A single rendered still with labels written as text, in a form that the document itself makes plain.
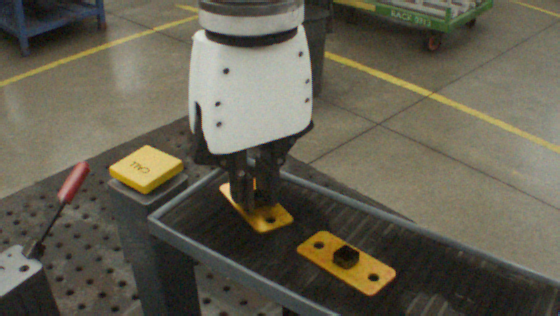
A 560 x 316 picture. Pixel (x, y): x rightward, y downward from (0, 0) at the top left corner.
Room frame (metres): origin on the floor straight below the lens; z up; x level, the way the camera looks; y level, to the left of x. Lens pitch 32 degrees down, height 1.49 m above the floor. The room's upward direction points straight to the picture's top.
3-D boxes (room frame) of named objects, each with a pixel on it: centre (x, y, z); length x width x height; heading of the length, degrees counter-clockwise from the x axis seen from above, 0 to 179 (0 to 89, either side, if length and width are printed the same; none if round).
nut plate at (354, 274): (0.35, -0.06, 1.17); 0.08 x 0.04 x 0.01; 46
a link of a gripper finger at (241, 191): (0.42, 0.04, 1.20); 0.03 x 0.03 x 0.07; 31
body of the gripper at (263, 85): (0.43, 0.02, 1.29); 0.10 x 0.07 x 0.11; 121
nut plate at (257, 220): (0.43, 0.02, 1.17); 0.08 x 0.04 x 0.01; 31
